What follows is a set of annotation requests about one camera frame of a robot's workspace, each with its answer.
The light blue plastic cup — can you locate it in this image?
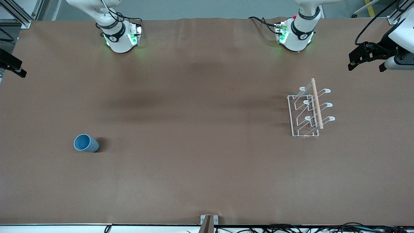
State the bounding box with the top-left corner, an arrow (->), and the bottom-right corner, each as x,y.
73,134 -> 100,153

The white pipe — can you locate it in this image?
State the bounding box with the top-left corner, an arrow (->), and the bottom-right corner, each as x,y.
352,0 -> 380,18

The brown table cover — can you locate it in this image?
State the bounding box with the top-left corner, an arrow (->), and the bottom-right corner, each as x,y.
0,17 -> 414,226

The brown support bar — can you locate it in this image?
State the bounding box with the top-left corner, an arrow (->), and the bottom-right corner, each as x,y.
198,215 -> 214,233

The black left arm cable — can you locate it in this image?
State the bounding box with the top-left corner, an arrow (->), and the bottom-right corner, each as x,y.
354,0 -> 401,52

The aluminium frame profile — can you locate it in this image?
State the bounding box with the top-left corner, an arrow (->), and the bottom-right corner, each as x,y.
387,0 -> 414,26
0,0 -> 52,29

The white wire cup holder rack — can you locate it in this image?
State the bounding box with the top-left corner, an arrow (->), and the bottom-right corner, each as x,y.
287,78 -> 336,139

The black left base cable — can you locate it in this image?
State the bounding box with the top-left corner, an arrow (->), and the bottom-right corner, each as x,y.
248,16 -> 279,35

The black base cable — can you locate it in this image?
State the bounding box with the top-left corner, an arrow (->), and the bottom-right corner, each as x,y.
248,16 -> 279,35
96,0 -> 143,33

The black right base cable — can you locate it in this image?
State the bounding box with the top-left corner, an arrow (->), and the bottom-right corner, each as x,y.
96,0 -> 143,33

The white table edge rail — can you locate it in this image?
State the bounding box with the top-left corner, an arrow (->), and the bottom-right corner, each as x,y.
0,223 -> 414,233

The black cable bundle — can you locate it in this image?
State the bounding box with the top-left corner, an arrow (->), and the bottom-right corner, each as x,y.
214,222 -> 414,233

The grey metal bracket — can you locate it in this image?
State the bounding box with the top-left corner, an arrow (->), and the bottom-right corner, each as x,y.
200,215 -> 219,226

